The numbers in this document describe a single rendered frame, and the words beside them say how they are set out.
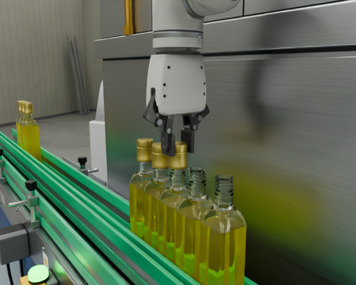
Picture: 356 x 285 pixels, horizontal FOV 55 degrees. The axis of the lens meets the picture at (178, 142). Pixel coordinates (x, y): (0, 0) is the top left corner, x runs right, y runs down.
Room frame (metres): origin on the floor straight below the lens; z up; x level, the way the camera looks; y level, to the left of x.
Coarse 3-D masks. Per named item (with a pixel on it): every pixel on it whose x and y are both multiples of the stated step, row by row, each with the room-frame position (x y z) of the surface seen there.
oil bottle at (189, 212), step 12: (180, 204) 0.54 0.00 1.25; (192, 204) 0.52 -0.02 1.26; (204, 204) 0.52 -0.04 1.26; (180, 216) 0.54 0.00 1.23; (192, 216) 0.51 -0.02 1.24; (180, 228) 0.54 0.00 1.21; (192, 228) 0.51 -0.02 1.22; (180, 240) 0.54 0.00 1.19; (192, 240) 0.51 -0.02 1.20; (180, 252) 0.54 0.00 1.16; (192, 252) 0.51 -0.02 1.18; (180, 264) 0.54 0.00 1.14; (192, 264) 0.51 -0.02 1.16; (192, 276) 0.51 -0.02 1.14
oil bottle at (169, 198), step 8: (168, 192) 0.58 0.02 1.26; (176, 192) 0.57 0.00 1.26; (184, 192) 0.58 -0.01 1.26; (160, 200) 0.59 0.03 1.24; (168, 200) 0.57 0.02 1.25; (176, 200) 0.56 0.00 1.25; (160, 208) 0.59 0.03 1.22; (168, 208) 0.57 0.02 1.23; (160, 216) 0.59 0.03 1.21; (168, 216) 0.57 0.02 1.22; (160, 224) 0.59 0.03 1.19; (168, 224) 0.57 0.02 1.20; (160, 232) 0.59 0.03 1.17; (168, 232) 0.57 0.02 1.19; (160, 240) 0.59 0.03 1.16; (168, 240) 0.57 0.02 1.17; (160, 248) 0.59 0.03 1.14; (168, 248) 0.57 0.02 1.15; (168, 256) 0.57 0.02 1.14
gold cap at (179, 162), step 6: (180, 144) 0.58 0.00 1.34; (186, 144) 0.59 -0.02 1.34; (180, 150) 0.58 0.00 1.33; (186, 150) 0.59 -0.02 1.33; (168, 156) 0.59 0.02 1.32; (174, 156) 0.58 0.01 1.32; (180, 156) 0.58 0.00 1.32; (186, 156) 0.59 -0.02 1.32; (168, 162) 0.59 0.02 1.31; (174, 162) 0.58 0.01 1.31; (180, 162) 0.58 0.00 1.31; (186, 162) 0.59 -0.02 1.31; (174, 168) 0.58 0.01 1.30; (180, 168) 0.58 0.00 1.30
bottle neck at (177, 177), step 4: (172, 172) 0.58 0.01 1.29; (176, 172) 0.58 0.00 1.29; (180, 172) 0.58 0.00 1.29; (184, 172) 0.58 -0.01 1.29; (172, 176) 0.58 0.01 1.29; (176, 176) 0.58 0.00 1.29; (180, 176) 0.58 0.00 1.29; (184, 176) 0.58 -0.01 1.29; (172, 180) 0.58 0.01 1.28; (176, 180) 0.58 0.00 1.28; (180, 180) 0.58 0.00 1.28; (184, 180) 0.59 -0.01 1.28; (172, 184) 0.58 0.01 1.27; (176, 184) 0.58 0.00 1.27; (180, 184) 0.58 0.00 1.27; (184, 184) 0.59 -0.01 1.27; (176, 188) 0.58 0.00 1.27; (180, 188) 0.58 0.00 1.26
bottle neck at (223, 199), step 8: (216, 176) 0.50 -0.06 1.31; (224, 176) 0.51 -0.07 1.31; (232, 176) 0.50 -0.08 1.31; (216, 184) 0.49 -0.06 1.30; (224, 184) 0.49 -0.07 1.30; (232, 184) 0.49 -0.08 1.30; (216, 192) 0.49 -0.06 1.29; (224, 192) 0.49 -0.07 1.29; (232, 192) 0.49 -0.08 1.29; (216, 200) 0.49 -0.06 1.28; (224, 200) 0.49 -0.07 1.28; (232, 200) 0.49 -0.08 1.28; (216, 208) 0.49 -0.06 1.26; (224, 208) 0.49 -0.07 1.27
